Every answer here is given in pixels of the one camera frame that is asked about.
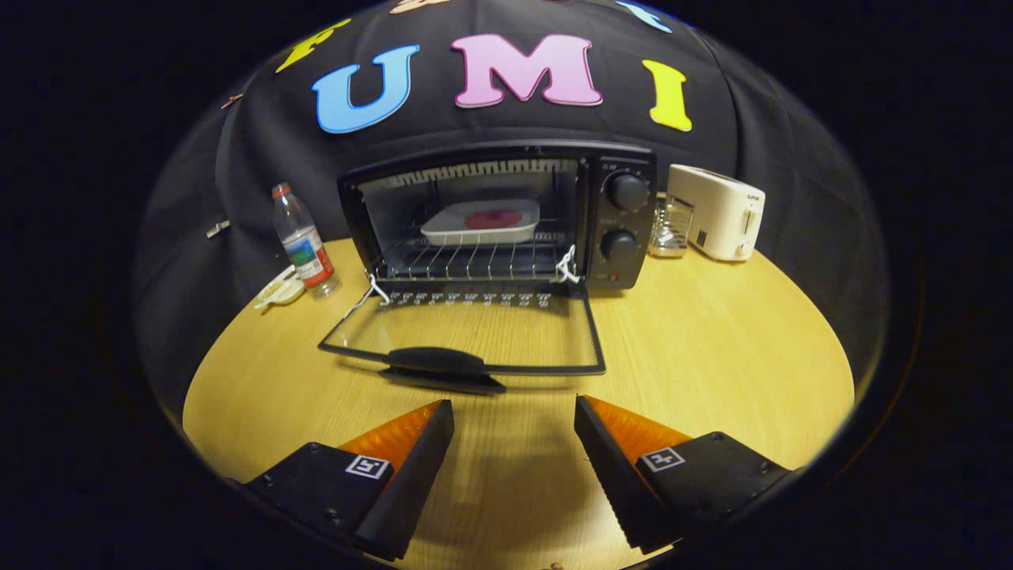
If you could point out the clear plastic water bottle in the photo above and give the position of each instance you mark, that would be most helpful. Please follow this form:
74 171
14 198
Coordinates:
305 245

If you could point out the small metal clip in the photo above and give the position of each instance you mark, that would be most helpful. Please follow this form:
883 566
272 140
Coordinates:
218 229
231 100

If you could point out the red meat slice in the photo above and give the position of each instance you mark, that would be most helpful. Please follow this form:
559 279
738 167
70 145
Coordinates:
493 219

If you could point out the small beige dish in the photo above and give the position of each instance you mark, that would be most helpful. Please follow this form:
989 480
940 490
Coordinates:
281 291

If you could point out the white square plate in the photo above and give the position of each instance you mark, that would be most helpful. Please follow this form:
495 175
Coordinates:
451 229

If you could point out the cream white bread toaster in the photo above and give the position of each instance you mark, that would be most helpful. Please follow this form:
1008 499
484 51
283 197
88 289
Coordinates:
712 210

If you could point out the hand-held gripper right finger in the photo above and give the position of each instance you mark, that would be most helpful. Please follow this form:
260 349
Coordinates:
613 475

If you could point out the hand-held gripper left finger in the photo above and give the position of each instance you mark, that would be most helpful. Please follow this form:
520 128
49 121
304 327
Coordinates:
411 483

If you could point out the black backdrop cloth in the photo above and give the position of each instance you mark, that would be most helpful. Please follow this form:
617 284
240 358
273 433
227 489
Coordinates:
791 182

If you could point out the black toaster oven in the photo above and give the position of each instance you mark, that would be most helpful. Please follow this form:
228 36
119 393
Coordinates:
625 222

